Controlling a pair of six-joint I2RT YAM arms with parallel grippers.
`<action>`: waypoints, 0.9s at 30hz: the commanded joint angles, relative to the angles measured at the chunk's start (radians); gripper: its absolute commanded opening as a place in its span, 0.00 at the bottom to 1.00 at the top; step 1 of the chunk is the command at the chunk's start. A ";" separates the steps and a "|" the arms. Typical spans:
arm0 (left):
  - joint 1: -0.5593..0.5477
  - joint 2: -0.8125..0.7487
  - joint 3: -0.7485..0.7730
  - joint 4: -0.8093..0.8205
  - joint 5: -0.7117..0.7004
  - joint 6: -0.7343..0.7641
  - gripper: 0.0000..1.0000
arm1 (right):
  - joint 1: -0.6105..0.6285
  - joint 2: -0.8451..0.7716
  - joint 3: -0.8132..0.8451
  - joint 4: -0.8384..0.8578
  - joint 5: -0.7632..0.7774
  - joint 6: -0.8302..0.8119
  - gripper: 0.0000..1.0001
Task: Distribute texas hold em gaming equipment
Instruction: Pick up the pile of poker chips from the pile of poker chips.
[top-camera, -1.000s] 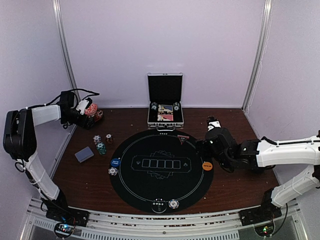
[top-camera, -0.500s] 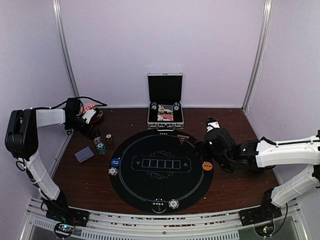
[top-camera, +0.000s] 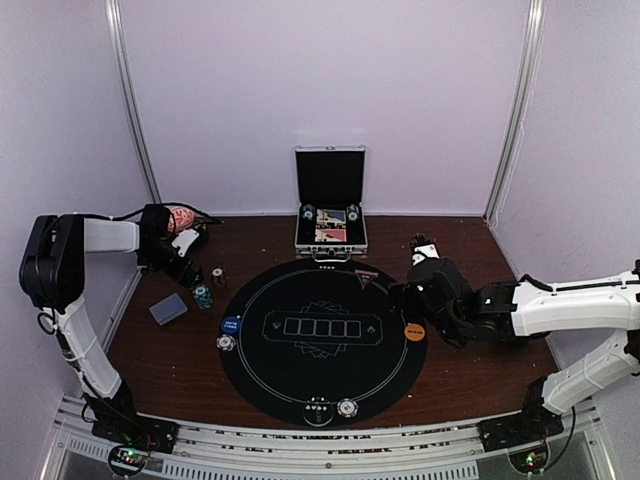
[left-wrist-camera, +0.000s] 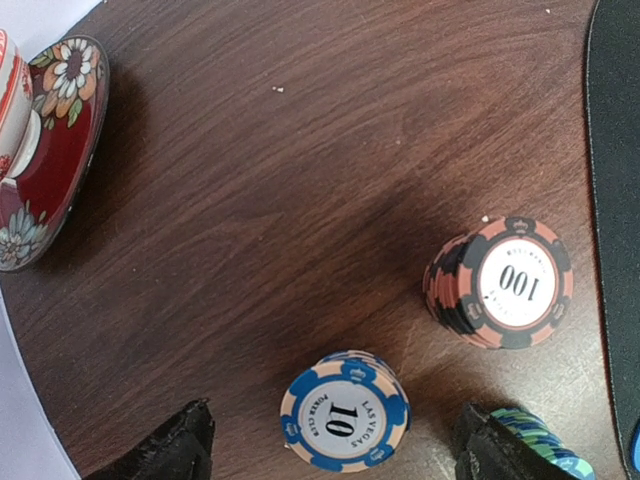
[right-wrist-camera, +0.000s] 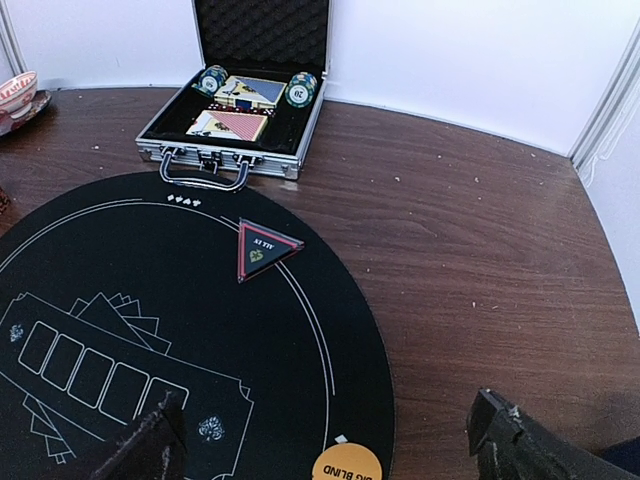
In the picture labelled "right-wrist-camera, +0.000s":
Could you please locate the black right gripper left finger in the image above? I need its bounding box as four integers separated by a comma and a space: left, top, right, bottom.
92, 391, 188, 479

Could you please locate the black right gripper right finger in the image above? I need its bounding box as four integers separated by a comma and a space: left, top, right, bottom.
466, 389, 639, 479

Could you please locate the orange big blind button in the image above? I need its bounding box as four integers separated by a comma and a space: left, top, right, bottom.
311, 442, 383, 480

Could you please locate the red black triangle marker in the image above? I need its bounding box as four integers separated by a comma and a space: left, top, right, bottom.
237, 218, 305, 284

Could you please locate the round black poker mat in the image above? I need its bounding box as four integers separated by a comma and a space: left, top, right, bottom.
1, 173, 395, 479

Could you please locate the red card box in case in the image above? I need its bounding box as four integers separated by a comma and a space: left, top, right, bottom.
186, 110, 268, 142

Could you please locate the red floral plate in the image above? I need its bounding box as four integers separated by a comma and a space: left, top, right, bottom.
0, 90, 52, 136

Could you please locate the blue card box in case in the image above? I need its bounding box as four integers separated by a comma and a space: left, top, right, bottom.
214, 75, 286, 108

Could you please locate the left chip stack in case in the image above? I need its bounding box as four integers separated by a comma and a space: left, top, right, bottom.
192, 65, 228, 98

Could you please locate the chip stack in case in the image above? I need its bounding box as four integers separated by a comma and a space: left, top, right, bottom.
192, 65, 228, 98
285, 72, 318, 108

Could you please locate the red white patterned bowl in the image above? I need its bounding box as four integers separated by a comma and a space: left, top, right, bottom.
1, 71, 38, 118

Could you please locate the right chip stack in case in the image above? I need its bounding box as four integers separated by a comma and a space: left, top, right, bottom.
285, 72, 318, 108

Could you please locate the aluminium poker case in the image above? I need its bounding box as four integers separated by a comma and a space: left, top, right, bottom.
136, 1, 333, 191

